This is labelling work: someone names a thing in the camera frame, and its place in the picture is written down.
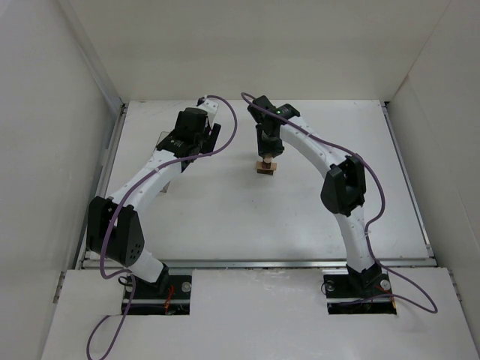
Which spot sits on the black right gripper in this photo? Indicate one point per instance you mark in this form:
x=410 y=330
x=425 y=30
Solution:
x=268 y=148

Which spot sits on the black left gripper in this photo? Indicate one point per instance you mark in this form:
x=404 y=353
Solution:
x=211 y=139

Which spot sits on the light long wood block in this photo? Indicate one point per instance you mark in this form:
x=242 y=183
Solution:
x=272 y=166

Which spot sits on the dark brown L block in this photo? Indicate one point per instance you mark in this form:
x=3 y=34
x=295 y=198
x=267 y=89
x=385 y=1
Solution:
x=265 y=172

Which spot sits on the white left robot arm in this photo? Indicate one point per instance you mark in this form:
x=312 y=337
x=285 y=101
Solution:
x=126 y=244

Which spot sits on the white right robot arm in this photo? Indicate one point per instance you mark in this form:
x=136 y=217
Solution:
x=344 y=182

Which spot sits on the clear plastic box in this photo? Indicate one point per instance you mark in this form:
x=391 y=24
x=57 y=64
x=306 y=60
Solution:
x=166 y=167

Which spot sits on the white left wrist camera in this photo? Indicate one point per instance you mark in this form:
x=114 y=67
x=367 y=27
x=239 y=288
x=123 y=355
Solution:
x=208 y=105

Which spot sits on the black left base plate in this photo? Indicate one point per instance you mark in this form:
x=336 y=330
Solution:
x=177 y=289

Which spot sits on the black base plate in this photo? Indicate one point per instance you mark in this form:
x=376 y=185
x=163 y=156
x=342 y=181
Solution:
x=177 y=289
x=344 y=287

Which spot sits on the aluminium frame rail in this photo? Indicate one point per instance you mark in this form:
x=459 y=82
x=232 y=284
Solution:
x=289 y=264

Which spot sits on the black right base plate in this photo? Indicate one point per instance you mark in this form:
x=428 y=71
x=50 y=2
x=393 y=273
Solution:
x=344 y=287

